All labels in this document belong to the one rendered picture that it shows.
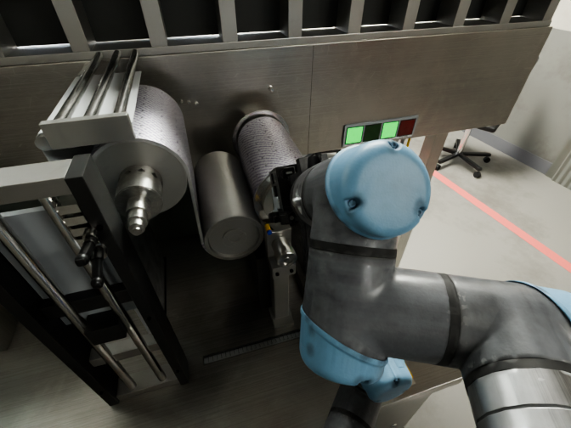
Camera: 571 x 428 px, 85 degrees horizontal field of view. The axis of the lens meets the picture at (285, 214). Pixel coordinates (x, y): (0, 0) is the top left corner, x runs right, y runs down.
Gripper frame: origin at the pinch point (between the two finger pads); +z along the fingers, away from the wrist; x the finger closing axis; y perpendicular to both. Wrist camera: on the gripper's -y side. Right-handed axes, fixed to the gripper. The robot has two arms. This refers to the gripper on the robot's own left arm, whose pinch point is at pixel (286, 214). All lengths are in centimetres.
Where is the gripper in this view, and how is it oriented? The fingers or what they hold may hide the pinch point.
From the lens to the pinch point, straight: 56.6
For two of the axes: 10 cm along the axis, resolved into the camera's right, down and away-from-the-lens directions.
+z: -2.2, 0.0, 9.8
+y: -1.8, -9.8, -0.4
